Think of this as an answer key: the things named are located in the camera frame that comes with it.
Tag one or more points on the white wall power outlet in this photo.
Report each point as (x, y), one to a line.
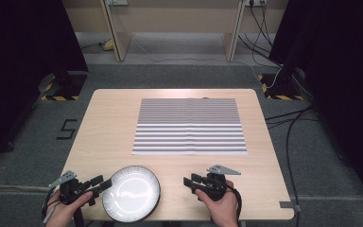
(255, 2)

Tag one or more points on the person's right hand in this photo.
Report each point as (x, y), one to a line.
(223, 211)

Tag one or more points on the white plate with dark rim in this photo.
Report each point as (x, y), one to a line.
(131, 194)

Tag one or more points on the light wooden desk leg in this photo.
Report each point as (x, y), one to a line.
(119, 38)
(233, 38)

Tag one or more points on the black curtain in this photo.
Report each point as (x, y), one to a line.
(22, 63)
(337, 78)

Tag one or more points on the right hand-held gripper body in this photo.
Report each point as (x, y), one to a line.
(216, 186)

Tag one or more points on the yellow floor object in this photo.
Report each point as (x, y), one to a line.
(108, 45)

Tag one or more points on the stand base with hazard tape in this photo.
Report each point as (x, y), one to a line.
(280, 90)
(63, 90)

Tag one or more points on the grey tape strip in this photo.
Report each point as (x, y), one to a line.
(288, 204)

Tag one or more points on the striped woven placemat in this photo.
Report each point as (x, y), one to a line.
(189, 129)

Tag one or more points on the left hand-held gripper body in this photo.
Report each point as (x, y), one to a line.
(69, 189)

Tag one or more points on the person's left hand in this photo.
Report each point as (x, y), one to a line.
(63, 214)

